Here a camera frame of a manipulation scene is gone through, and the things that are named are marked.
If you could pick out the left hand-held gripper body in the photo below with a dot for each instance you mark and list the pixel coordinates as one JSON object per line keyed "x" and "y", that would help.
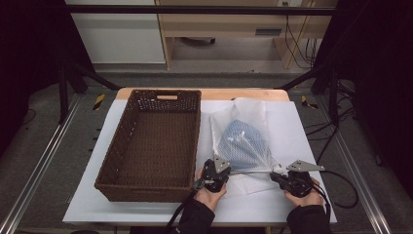
{"x": 214, "y": 177}

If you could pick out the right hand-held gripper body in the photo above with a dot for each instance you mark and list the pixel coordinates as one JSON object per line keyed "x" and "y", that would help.
{"x": 298, "y": 183}

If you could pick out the blue garment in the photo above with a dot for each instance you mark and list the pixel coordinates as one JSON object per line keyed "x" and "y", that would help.
{"x": 243, "y": 143}

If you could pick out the brown woven basket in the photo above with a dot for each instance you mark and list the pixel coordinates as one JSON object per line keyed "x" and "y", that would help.
{"x": 156, "y": 146}

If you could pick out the white mesh laundry bag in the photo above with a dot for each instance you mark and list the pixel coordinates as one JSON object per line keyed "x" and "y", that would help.
{"x": 250, "y": 110}

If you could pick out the person's right hand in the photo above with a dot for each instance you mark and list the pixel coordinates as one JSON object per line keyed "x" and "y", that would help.
{"x": 305, "y": 201}

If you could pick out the person's left hand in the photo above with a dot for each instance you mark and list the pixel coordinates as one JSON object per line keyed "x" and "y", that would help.
{"x": 211, "y": 200}

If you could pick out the white table mat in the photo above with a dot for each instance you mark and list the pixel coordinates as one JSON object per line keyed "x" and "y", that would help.
{"x": 292, "y": 130}

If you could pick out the yellow black tape marker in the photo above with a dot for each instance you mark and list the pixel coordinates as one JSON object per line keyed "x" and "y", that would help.
{"x": 305, "y": 101}
{"x": 99, "y": 101}

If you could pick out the black metal stand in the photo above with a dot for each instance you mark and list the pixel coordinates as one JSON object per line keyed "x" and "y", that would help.
{"x": 332, "y": 97}
{"x": 63, "y": 97}

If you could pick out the dark curtain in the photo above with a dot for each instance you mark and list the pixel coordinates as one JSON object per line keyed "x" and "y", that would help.
{"x": 29, "y": 48}
{"x": 380, "y": 65}

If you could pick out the light wooden desk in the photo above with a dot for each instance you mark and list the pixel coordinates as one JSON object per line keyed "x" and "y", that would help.
{"x": 220, "y": 24}

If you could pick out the white cabinet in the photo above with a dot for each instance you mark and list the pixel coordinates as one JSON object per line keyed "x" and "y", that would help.
{"x": 120, "y": 39}

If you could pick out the aluminium floor rail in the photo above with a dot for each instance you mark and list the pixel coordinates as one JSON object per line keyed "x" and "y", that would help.
{"x": 367, "y": 195}
{"x": 29, "y": 188}

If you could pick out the black horizontal frame bar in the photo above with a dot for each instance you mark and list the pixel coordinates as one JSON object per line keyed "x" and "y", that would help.
{"x": 195, "y": 9}

